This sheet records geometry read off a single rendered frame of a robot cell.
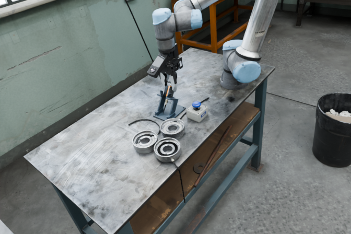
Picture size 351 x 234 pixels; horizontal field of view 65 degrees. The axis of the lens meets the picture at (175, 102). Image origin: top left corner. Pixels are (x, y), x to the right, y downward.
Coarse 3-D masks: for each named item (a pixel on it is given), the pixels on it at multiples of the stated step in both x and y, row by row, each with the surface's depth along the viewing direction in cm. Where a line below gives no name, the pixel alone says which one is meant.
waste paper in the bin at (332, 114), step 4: (328, 112) 187; (332, 112) 190; (336, 112) 190; (344, 112) 187; (332, 116) 183; (336, 116) 181; (340, 116) 180; (344, 116) 179; (348, 116) 178; (340, 120) 180; (344, 120) 178; (348, 120) 177
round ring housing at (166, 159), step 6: (168, 138) 111; (174, 138) 110; (156, 144) 109; (168, 144) 110; (156, 150) 108; (162, 150) 107; (180, 150) 106; (156, 156) 106; (162, 156) 103; (168, 156) 103; (174, 156) 104; (168, 162) 106
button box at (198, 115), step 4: (188, 108) 125; (192, 108) 125; (200, 108) 124; (204, 108) 124; (188, 112) 124; (192, 112) 122; (196, 112) 122; (200, 112) 122; (204, 112) 124; (188, 116) 126; (192, 116) 124; (196, 116) 122; (200, 116) 122; (204, 116) 125; (196, 120) 123; (200, 120) 123
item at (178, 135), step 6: (168, 120) 121; (174, 120) 122; (180, 120) 120; (162, 126) 119; (168, 126) 119; (174, 126) 120; (162, 132) 115; (168, 132) 116; (174, 132) 116; (180, 132) 114
